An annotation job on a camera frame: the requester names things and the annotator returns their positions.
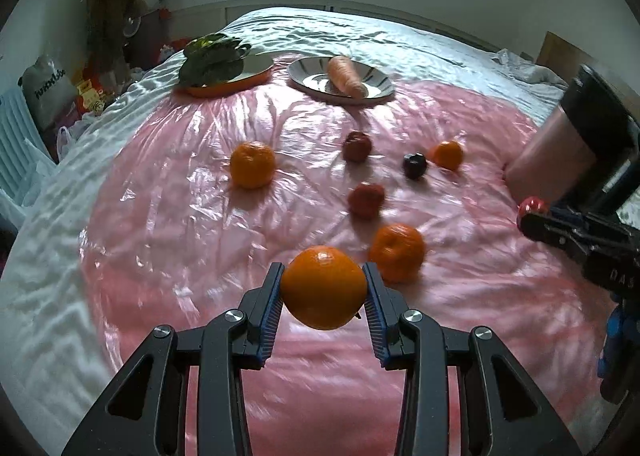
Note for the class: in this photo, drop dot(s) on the leafy green vegetable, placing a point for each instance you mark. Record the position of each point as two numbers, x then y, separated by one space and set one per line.
210 61

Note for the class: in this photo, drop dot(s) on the dark purple plum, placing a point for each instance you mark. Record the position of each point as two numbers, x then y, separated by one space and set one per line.
414 166

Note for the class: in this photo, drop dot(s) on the light blue slatted chair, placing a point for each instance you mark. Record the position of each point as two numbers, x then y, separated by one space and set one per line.
15 136

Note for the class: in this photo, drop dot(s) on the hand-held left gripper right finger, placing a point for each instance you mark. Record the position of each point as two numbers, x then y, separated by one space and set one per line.
375 331

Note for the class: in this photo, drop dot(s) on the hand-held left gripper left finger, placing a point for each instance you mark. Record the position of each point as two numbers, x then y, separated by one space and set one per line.
267 336

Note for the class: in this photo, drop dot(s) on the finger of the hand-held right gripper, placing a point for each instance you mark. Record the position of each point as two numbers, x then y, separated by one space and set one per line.
550 231
567 211

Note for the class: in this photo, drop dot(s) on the silver metal plate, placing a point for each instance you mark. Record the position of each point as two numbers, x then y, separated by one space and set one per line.
310 76

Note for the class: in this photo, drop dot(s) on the white printed bag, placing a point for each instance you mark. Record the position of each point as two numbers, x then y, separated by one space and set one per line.
47 91

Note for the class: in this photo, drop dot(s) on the small red apple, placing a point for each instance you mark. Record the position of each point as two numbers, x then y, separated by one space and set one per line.
531 205

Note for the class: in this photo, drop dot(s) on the small orange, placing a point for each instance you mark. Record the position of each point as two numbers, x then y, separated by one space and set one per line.
448 155

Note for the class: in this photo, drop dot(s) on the wooden headboard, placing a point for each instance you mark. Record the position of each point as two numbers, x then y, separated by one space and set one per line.
565 56

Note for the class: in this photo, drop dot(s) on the small round white fan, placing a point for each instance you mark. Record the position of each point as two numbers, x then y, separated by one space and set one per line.
131 26

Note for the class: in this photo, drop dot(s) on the crumpled white blanket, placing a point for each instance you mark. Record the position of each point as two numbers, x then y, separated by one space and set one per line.
525 68

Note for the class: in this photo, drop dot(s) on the white plastic bag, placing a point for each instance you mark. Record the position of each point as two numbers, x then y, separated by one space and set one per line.
70 138

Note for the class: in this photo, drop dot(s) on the large orange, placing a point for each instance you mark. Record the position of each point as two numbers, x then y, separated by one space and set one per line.
322 288

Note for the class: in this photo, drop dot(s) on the pink plastic sheet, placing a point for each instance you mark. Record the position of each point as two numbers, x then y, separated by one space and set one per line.
200 236

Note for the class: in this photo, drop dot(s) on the white quilt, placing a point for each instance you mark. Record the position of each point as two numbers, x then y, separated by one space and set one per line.
75 236

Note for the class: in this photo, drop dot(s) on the orange rimmed plate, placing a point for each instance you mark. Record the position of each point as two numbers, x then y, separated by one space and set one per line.
252 68

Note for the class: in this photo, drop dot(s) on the carrot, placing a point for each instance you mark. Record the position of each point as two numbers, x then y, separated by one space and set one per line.
345 76

